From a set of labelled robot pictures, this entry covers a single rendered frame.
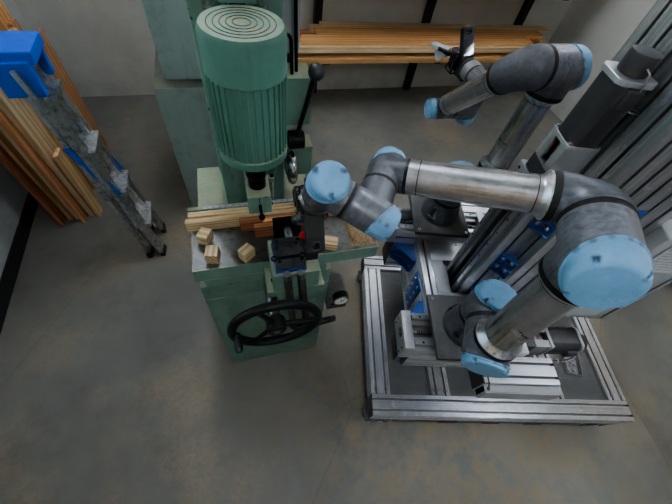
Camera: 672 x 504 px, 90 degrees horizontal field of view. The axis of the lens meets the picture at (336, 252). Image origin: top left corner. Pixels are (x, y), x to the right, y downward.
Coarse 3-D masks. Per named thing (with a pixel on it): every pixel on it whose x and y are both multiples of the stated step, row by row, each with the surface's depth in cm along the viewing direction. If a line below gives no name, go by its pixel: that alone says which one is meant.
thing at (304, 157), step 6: (306, 138) 115; (306, 144) 113; (294, 150) 112; (300, 150) 113; (306, 150) 114; (312, 150) 115; (300, 156) 115; (306, 156) 116; (300, 162) 117; (306, 162) 118; (300, 168) 119; (306, 168) 120
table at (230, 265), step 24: (336, 216) 120; (192, 240) 107; (216, 240) 108; (240, 240) 109; (264, 240) 110; (192, 264) 102; (216, 264) 103; (240, 264) 104; (264, 264) 107; (312, 288) 107
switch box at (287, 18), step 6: (288, 0) 88; (300, 0) 88; (288, 6) 89; (300, 6) 90; (288, 12) 90; (300, 12) 91; (288, 18) 91; (300, 18) 92; (288, 24) 92; (300, 24) 93; (288, 30) 93; (288, 42) 96; (288, 48) 97
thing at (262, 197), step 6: (246, 180) 102; (246, 186) 100; (246, 192) 99; (252, 192) 99; (258, 192) 99; (264, 192) 100; (270, 192) 100; (252, 198) 98; (258, 198) 99; (264, 198) 99; (270, 198) 100; (252, 204) 100; (258, 204) 101; (264, 204) 101; (270, 204) 102; (252, 210) 102; (258, 210) 103; (264, 210) 103; (270, 210) 104
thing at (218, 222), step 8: (216, 216) 109; (224, 216) 109; (232, 216) 110; (240, 216) 110; (248, 216) 110; (192, 224) 106; (200, 224) 107; (208, 224) 108; (216, 224) 109; (224, 224) 110; (232, 224) 111
